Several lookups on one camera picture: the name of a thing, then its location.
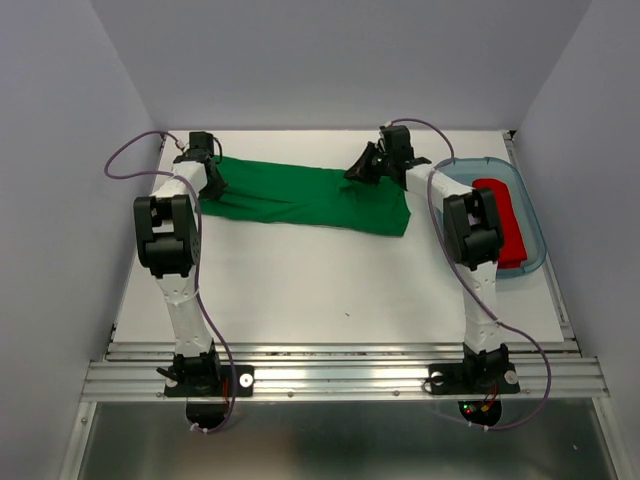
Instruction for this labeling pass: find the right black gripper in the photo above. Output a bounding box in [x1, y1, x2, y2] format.
[341, 141, 393, 185]

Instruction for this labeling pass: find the green t shirt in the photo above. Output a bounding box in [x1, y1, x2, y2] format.
[200, 157, 411, 237]

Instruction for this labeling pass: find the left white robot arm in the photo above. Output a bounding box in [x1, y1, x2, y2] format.
[133, 131, 226, 397]

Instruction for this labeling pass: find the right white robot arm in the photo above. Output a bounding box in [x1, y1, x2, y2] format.
[345, 122, 510, 395]

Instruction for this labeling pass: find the translucent blue plastic bin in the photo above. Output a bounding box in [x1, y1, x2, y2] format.
[432, 157, 547, 279]

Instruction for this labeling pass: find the red t shirt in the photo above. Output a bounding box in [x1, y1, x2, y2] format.
[472, 178, 528, 270]

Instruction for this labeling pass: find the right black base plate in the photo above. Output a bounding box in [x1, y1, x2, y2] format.
[421, 363, 521, 396]

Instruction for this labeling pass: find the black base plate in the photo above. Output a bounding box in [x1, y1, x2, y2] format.
[421, 363, 521, 396]
[163, 364, 255, 398]

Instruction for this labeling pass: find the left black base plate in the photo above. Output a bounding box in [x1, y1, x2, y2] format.
[163, 364, 255, 398]

